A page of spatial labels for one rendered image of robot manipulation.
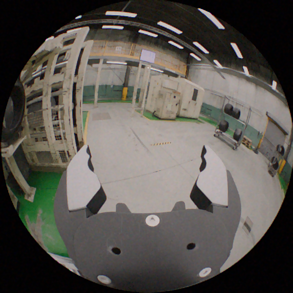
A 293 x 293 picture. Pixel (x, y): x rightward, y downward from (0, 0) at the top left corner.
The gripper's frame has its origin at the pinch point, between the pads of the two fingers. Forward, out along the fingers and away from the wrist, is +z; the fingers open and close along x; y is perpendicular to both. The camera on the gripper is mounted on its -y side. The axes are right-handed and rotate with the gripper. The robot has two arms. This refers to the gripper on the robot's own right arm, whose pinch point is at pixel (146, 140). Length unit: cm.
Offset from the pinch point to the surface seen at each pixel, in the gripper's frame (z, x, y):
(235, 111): 281, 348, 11
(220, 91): 845, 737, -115
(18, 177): 2, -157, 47
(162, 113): 412, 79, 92
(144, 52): 387, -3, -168
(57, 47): 58, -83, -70
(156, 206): 46, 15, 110
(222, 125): 316, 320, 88
